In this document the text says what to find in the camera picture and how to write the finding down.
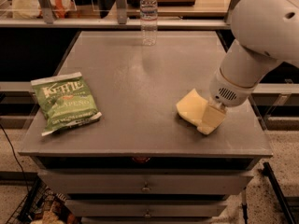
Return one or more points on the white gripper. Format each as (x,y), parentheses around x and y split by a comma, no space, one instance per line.
(228,90)

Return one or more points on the yellow curved sponge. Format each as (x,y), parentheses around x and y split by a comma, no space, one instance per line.
(192,107)

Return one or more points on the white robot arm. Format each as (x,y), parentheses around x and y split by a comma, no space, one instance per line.
(266,35)

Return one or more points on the green jalapeno chip bag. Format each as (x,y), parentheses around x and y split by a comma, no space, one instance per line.
(65,101)

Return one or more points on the white plastic bag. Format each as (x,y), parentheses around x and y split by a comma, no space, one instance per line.
(30,9)

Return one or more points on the grey drawer cabinet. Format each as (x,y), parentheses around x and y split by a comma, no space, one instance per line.
(136,89)

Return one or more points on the clear plastic water bottle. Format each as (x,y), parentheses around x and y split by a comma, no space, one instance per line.
(148,19)

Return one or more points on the upper grey drawer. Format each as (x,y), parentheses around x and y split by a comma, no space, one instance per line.
(204,183)

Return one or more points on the grey drawer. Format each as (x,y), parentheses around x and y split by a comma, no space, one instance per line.
(145,208)
(204,183)

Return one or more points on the lower grey drawer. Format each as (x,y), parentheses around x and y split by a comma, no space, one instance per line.
(145,208)

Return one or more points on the metal shelf rail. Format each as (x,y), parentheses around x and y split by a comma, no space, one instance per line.
(113,24)

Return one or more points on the black wire basket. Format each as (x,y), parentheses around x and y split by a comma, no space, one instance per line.
(43,206)

